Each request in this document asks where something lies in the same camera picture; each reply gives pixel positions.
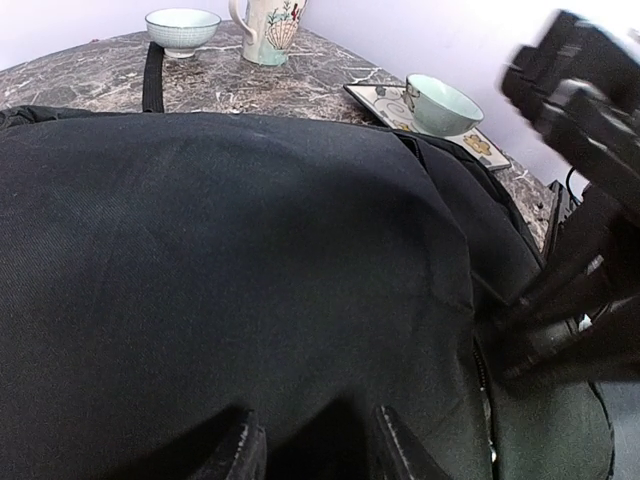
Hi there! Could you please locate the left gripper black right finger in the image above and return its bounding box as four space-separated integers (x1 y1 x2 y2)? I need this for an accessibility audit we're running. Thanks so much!
373 406 440 479

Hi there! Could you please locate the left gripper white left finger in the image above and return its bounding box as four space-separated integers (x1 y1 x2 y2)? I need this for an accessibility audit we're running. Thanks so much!
199 410 268 480

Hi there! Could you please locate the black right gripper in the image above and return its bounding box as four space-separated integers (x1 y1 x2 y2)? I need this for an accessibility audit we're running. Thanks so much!
499 10 639 392

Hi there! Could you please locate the black student bag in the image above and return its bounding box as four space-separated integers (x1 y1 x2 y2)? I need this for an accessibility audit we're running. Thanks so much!
0 42 616 480

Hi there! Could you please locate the pale green bowl on plate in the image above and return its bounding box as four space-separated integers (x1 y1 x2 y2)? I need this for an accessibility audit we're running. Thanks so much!
404 73 484 137

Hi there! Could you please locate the floral square plate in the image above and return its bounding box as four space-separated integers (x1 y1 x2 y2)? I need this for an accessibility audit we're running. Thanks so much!
343 84 512 171

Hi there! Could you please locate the cream floral mug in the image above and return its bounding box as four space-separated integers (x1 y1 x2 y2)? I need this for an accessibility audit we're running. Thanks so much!
228 0 308 66

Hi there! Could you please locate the small celadon bowl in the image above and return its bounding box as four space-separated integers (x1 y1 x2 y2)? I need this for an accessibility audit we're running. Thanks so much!
145 8 222 59

